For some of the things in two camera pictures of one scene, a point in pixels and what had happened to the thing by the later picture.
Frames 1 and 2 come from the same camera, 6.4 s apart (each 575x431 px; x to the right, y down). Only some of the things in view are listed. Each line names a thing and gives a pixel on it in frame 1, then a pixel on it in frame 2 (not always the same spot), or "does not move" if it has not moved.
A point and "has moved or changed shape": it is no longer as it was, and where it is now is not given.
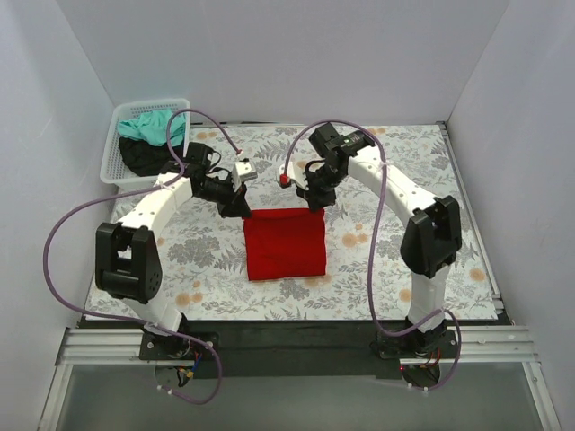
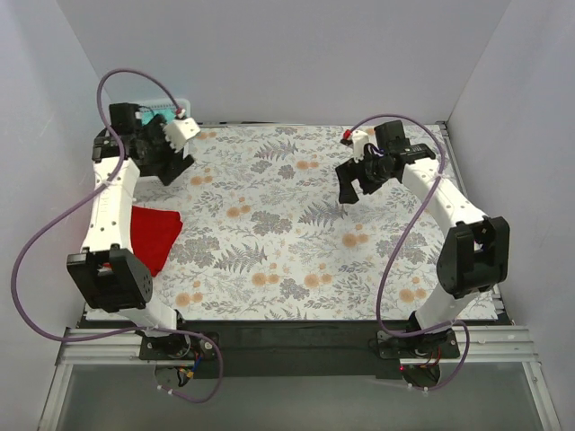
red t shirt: (284, 242) has moved or changed shape
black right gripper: (318, 193) -> (355, 170)
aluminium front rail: (477, 345) does not move
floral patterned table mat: (298, 223) does not move
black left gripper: (234, 203) -> (168, 160)
